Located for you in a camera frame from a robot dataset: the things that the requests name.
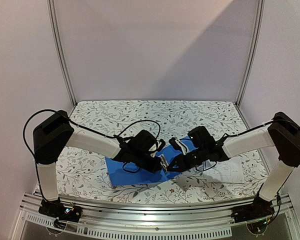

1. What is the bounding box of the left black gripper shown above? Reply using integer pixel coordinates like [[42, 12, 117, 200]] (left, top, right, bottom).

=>
[[132, 151, 162, 175]]

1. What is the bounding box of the blue ring binder folder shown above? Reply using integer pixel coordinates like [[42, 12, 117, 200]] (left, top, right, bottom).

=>
[[105, 137, 198, 187]]

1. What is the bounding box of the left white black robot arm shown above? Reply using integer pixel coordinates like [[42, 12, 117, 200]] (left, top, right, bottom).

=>
[[32, 110, 166, 217]]

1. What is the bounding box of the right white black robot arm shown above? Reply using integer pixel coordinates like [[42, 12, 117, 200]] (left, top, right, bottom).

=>
[[166, 112, 300, 218]]

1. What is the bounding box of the floral patterned tablecloth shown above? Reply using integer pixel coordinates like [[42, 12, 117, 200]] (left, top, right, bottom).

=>
[[56, 100, 268, 205]]

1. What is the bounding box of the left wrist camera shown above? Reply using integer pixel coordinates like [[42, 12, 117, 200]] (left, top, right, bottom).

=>
[[148, 139, 166, 157]]

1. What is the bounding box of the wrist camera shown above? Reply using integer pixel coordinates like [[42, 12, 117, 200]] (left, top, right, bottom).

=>
[[148, 139, 166, 157], [168, 137, 189, 155]]

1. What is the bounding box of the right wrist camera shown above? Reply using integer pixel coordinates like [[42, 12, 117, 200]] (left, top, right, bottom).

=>
[[168, 137, 189, 155]]

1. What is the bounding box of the aluminium front rail frame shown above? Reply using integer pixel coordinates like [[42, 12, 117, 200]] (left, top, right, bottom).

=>
[[11, 193, 300, 240]]

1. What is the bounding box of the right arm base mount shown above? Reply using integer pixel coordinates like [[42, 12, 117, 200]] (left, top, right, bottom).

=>
[[230, 192, 282, 236]]

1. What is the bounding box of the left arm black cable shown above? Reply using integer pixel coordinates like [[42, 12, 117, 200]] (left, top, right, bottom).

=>
[[23, 108, 162, 175]]

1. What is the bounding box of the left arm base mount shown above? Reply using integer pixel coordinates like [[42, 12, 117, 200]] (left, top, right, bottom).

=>
[[38, 198, 83, 230]]

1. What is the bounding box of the right aluminium vertical post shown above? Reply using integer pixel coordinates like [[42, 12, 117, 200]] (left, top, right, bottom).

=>
[[235, 0, 265, 108]]

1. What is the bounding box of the aluminium vertical post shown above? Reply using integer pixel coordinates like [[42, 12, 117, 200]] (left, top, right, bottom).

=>
[[235, 0, 265, 108], [47, 0, 78, 107]]

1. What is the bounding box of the left aluminium vertical post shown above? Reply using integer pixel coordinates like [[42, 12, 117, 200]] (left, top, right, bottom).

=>
[[47, 0, 78, 107]]

